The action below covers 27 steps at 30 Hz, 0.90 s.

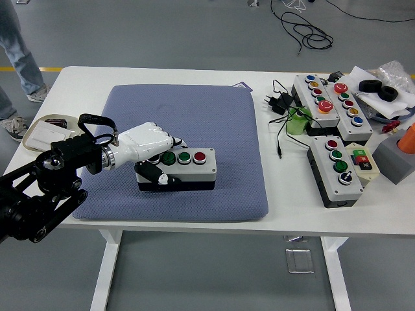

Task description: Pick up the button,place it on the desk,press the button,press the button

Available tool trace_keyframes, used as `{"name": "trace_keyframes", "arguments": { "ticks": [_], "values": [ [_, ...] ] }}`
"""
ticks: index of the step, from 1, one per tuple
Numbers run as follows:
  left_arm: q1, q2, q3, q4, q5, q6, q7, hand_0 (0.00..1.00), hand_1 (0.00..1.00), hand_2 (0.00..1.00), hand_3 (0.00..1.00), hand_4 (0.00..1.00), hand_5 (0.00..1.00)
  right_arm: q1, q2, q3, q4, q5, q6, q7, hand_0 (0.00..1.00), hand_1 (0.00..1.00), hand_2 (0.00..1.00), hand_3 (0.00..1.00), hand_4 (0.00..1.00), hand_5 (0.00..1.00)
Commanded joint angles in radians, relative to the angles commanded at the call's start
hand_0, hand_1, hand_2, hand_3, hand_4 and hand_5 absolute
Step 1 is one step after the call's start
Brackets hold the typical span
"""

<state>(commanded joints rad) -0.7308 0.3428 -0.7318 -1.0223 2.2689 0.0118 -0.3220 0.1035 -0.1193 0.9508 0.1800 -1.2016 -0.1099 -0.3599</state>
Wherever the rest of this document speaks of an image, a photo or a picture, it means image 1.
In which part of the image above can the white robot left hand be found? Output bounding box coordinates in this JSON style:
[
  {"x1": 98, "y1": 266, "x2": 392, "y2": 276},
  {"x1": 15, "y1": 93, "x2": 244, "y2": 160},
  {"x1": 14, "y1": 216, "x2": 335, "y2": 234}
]
[{"x1": 113, "y1": 121, "x2": 189, "y2": 186}]

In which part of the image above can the grey four-button control box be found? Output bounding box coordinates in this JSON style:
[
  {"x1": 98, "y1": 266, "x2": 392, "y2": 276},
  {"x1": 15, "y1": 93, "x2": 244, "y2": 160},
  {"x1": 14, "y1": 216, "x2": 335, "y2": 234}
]
[
  {"x1": 135, "y1": 147, "x2": 217, "y2": 192},
  {"x1": 306, "y1": 135, "x2": 364, "y2": 209}
]

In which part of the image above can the grey five-button control box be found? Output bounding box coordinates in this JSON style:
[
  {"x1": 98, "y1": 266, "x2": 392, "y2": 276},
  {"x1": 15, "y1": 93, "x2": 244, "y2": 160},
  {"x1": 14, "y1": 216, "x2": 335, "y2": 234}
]
[
  {"x1": 324, "y1": 82, "x2": 374, "y2": 143},
  {"x1": 290, "y1": 74, "x2": 340, "y2": 136}
]

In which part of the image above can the blue-grey padded mat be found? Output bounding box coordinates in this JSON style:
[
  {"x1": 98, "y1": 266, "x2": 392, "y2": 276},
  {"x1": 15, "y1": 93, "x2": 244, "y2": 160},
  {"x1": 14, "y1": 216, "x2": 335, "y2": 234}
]
[{"x1": 71, "y1": 84, "x2": 270, "y2": 224}]

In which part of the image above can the cream shallow tray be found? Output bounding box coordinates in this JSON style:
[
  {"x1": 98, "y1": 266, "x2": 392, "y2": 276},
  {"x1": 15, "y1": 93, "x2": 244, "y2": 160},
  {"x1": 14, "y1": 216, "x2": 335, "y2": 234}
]
[{"x1": 21, "y1": 113, "x2": 82, "y2": 152}]

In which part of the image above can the small dark red item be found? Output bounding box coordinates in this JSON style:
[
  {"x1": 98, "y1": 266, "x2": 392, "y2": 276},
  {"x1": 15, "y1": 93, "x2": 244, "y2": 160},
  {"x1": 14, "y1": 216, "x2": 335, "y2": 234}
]
[{"x1": 44, "y1": 118, "x2": 68, "y2": 129}]

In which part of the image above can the purple-edged white card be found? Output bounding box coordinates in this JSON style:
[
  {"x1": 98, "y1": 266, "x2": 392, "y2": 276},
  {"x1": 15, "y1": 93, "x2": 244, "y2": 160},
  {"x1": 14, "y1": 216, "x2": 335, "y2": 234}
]
[{"x1": 231, "y1": 80, "x2": 253, "y2": 92}]

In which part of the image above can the black power adapter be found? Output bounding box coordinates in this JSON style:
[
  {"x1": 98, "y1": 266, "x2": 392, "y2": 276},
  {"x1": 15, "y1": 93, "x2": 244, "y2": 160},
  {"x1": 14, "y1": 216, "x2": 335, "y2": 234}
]
[{"x1": 261, "y1": 91, "x2": 294, "y2": 115}]

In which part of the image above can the white table leg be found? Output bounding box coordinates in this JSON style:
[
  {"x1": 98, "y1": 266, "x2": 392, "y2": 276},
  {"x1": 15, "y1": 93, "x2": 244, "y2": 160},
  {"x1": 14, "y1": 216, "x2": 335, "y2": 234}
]
[
  {"x1": 89, "y1": 229, "x2": 123, "y2": 311},
  {"x1": 320, "y1": 236, "x2": 353, "y2": 311}
]

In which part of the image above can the person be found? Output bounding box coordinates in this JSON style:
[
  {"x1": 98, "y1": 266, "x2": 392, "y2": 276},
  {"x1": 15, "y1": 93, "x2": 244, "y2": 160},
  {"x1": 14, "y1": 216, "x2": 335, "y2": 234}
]
[{"x1": 0, "y1": 0, "x2": 51, "y2": 143}]

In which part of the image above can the green plastic cylinder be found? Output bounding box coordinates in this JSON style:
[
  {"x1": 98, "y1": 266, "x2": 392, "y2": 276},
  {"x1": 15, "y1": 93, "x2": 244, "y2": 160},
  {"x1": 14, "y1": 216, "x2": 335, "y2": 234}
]
[{"x1": 285, "y1": 106, "x2": 313, "y2": 136}]

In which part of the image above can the clear floor plate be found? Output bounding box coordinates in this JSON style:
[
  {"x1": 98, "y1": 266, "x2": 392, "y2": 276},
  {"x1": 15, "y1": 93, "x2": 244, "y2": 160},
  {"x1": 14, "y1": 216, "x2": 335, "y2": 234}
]
[{"x1": 285, "y1": 248, "x2": 315, "y2": 275}]

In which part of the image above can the white paper sheet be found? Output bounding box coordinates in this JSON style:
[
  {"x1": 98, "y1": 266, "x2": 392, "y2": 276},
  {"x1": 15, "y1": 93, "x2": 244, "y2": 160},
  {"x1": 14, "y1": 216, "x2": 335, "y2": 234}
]
[{"x1": 348, "y1": 65, "x2": 415, "y2": 119}]

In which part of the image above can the red knob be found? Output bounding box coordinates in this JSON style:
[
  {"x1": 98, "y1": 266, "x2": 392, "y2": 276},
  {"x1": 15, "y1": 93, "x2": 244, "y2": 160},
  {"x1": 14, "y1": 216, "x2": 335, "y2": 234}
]
[{"x1": 381, "y1": 119, "x2": 402, "y2": 133}]

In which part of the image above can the grey block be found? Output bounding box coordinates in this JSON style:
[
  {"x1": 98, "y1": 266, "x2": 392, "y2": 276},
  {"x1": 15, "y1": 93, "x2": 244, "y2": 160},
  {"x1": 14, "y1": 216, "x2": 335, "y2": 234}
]
[{"x1": 372, "y1": 128, "x2": 415, "y2": 185}]

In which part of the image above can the clear bubble wrap bag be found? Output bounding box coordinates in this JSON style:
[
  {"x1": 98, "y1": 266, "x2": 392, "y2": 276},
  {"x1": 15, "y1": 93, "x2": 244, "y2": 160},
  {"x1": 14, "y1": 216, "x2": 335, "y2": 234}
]
[{"x1": 375, "y1": 60, "x2": 415, "y2": 98}]

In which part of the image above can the orange cylinder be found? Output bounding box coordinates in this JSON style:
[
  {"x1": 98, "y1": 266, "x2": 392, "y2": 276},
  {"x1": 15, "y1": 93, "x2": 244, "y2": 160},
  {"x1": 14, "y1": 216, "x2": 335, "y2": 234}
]
[{"x1": 397, "y1": 122, "x2": 415, "y2": 156}]

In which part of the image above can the white wall switch plate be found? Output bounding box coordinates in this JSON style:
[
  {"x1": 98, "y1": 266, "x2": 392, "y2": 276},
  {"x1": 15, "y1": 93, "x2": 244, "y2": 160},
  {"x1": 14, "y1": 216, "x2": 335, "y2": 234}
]
[{"x1": 30, "y1": 120, "x2": 72, "y2": 152}]

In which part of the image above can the thin black adapter cord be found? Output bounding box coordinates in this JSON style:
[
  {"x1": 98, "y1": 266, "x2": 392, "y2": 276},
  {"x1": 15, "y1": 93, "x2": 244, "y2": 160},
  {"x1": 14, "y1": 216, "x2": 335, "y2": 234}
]
[{"x1": 268, "y1": 79, "x2": 312, "y2": 159}]

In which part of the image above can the coiled black floor cable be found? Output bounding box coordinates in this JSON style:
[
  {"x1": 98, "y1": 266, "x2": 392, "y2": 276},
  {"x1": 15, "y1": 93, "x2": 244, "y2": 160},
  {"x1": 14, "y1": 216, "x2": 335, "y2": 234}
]
[{"x1": 270, "y1": 0, "x2": 334, "y2": 56}]

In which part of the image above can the white floor cord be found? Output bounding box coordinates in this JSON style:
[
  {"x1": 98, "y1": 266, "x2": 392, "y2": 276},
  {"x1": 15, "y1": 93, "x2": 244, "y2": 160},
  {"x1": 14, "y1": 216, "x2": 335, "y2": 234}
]
[{"x1": 281, "y1": 0, "x2": 307, "y2": 14}]

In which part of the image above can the cream three-button switch box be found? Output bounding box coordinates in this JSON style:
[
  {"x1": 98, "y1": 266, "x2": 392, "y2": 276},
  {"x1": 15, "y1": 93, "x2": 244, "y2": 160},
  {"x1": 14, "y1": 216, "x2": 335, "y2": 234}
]
[{"x1": 344, "y1": 142, "x2": 380, "y2": 189}]

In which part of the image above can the black foam ring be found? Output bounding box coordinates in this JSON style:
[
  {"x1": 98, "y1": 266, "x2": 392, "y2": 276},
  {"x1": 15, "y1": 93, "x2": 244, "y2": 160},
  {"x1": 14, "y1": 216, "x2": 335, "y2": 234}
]
[
  {"x1": 358, "y1": 79, "x2": 383, "y2": 93},
  {"x1": 379, "y1": 86, "x2": 399, "y2": 102}
]

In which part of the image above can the blue ring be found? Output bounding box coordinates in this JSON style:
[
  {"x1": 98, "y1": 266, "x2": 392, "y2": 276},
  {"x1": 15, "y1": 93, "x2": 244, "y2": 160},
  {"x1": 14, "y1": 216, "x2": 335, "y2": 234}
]
[{"x1": 372, "y1": 108, "x2": 415, "y2": 123}]

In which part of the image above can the long black floor cable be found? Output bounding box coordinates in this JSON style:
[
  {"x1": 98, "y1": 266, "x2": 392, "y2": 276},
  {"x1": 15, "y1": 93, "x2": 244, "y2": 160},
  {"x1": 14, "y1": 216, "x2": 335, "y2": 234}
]
[{"x1": 324, "y1": 0, "x2": 415, "y2": 23}]

